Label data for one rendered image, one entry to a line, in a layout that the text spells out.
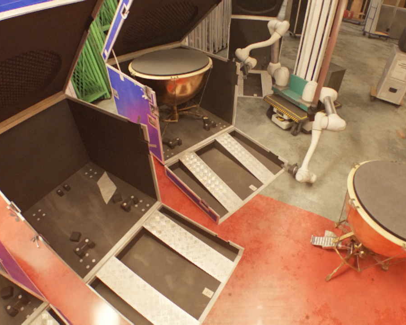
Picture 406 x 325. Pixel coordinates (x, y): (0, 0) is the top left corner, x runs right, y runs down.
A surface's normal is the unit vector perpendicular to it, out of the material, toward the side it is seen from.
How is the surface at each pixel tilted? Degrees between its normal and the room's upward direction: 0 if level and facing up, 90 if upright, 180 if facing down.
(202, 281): 1
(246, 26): 90
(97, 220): 0
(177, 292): 1
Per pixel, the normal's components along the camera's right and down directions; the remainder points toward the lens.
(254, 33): -0.12, 0.68
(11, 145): 0.85, 0.37
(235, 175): 0.02, -0.72
